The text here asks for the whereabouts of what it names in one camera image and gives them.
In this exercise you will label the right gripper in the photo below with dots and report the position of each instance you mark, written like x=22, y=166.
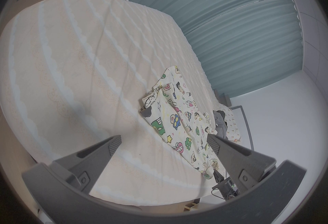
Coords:
x=225, y=188

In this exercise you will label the grey bedside table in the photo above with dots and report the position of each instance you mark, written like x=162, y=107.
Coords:
x=223, y=98

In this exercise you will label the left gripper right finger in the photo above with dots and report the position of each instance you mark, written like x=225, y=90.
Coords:
x=243, y=166

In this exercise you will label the white printed pyjama top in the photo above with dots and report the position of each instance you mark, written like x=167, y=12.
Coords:
x=179, y=115

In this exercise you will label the grey garment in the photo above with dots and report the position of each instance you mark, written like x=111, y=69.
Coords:
x=220, y=125

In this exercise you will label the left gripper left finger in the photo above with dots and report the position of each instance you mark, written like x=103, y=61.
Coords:
x=84, y=166

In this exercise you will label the white printed pillow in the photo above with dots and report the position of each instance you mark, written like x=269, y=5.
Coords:
x=234, y=128

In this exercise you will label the blue-green curtain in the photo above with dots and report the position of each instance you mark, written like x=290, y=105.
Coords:
x=230, y=25

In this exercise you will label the bed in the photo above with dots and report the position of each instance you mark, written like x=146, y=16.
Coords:
x=76, y=77

